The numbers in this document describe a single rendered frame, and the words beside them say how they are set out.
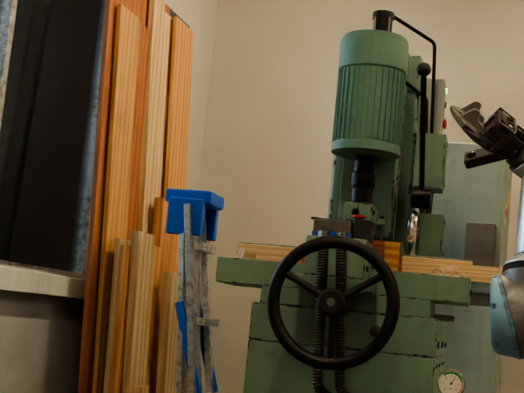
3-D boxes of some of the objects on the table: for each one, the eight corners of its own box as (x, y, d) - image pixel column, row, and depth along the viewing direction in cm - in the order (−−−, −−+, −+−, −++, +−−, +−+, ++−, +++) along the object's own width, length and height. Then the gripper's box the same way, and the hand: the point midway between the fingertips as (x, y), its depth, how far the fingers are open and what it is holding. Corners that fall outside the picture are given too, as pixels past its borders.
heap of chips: (428, 274, 227) (429, 262, 227) (431, 277, 239) (432, 266, 239) (465, 277, 225) (466, 265, 225) (466, 281, 237) (467, 269, 237)
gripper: (535, 132, 240) (469, 80, 236) (535, 151, 233) (467, 99, 229) (510, 153, 245) (445, 103, 241) (509, 173, 238) (443, 122, 234)
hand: (452, 111), depth 237 cm, fingers closed
